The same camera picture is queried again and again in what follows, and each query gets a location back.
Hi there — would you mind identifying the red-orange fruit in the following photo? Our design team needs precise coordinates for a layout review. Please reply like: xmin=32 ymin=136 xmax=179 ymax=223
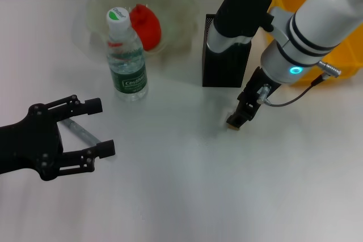
xmin=129 ymin=3 xmax=162 ymax=52

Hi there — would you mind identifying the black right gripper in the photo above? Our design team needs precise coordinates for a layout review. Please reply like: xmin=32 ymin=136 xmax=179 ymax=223
xmin=226 ymin=66 xmax=280 ymax=130

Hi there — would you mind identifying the clear plastic water bottle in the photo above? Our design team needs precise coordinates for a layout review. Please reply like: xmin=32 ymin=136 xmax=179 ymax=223
xmin=106 ymin=6 xmax=149 ymax=101

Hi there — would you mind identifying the gray right gripper cable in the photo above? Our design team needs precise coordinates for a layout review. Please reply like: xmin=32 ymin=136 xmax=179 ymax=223
xmin=256 ymin=60 xmax=343 ymax=107

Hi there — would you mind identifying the yellow plastic bin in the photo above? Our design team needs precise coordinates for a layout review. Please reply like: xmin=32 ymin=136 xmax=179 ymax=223
xmin=265 ymin=0 xmax=363 ymax=87

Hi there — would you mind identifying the black mesh pen holder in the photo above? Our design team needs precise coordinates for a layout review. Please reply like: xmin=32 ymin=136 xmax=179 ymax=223
xmin=202 ymin=14 xmax=252 ymax=88

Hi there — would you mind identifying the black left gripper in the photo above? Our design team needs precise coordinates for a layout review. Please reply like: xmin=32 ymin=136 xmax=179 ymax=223
xmin=0 ymin=95 xmax=116 ymax=182

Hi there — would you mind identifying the green glass fruit bowl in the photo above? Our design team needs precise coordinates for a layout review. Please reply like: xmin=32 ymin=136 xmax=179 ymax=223
xmin=86 ymin=0 xmax=199 ymax=64

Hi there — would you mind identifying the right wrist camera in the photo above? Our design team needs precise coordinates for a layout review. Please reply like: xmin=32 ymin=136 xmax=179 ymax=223
xmin=208 ymin=0 xmax=275 ymax=54

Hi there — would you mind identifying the beige eraser with barcode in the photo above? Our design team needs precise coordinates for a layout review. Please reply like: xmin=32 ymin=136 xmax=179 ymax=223
xmin=225 ymin=108 xmax=242 ymax=131

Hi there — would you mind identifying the gray marker pen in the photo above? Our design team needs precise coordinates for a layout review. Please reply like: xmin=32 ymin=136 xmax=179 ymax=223
xmin=61 ymin=118 xmax=102 ymax=144

